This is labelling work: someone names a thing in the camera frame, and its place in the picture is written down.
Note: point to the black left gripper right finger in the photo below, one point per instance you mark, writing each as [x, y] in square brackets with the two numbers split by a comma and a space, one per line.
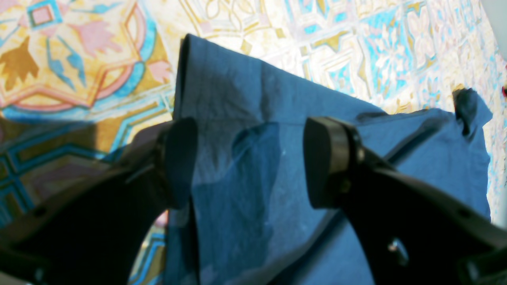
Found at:
[409, 231]

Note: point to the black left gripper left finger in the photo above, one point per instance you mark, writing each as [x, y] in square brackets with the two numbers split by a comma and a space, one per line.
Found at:
[90, 234]

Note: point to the dark blue t-shirt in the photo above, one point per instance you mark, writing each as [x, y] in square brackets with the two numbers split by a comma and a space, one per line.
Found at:
[250, 218]

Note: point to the patterned tablecloth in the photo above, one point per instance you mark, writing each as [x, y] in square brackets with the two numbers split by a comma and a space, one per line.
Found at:
[81, 78]

